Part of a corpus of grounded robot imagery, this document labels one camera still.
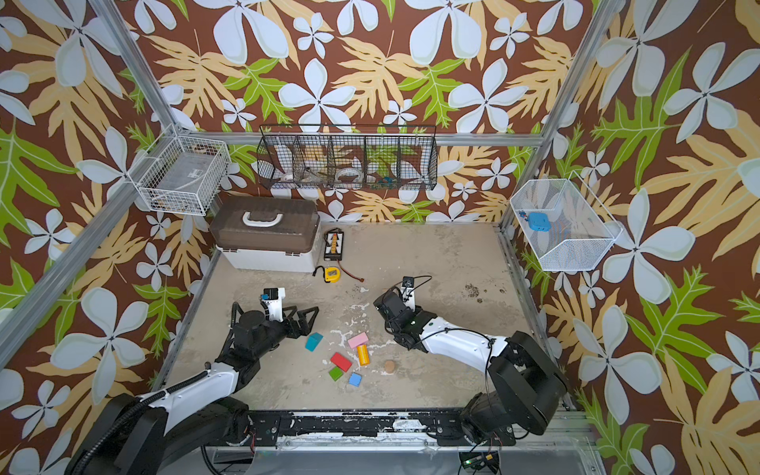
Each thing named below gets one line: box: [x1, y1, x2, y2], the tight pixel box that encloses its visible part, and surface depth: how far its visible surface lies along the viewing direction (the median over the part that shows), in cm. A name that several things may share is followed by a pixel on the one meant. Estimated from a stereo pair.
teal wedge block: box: [304, 331, 324, 353], surface depth 90 cm
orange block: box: [356, 344, 372, 367], surface depth 88 cm
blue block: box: [348, 372, 364, 387], surface depth 84 cm
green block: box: [328, 366, 344, 382], surface depth 86 cm
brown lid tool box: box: [209, 195, 321, 274], surface depth 97 cm
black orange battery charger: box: [323, 230, 345, 262], surface depth 113 cm
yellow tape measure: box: [324, 267, 342, 285], surface depth 106 cm
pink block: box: [347, 331, 370, 350], surface depth 90 cm
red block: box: [330, 352, 353, 373], surface depth 88 cm
